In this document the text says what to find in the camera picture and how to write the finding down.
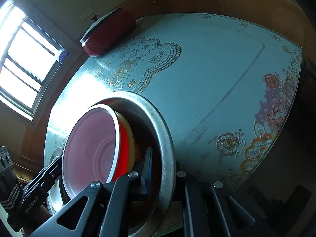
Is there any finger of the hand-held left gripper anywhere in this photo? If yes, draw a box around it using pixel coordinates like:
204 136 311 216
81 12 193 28
22 168 62 195
35 155 63 178

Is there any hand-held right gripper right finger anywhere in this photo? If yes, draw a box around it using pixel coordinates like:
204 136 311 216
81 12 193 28
174 170 271 237

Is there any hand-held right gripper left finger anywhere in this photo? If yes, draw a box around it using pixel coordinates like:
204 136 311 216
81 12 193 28
30 147 153 237

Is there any large floral white plate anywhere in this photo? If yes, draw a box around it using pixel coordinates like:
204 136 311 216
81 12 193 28
48 147 65 215

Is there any yellow plastic bowl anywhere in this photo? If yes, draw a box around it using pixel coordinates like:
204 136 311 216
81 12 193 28
114 111 142 171

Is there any stainless steel bowl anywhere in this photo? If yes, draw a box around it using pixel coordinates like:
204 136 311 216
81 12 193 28
59 91 176 236

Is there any red plastic bowl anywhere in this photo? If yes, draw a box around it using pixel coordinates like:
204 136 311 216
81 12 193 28
61 105 135 199

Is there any person's left hand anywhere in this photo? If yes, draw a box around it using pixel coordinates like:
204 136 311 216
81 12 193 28
21 202 53 237

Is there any window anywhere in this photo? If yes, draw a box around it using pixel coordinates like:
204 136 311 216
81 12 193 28
0 1 70 121

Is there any red cooking pot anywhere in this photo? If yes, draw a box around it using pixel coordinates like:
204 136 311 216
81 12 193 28
82 10 137 58

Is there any grey pot lid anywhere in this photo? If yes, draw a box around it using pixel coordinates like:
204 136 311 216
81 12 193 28
80 8 122 45

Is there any white wall socket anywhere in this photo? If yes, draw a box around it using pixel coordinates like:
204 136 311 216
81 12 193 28
79 7 94 20

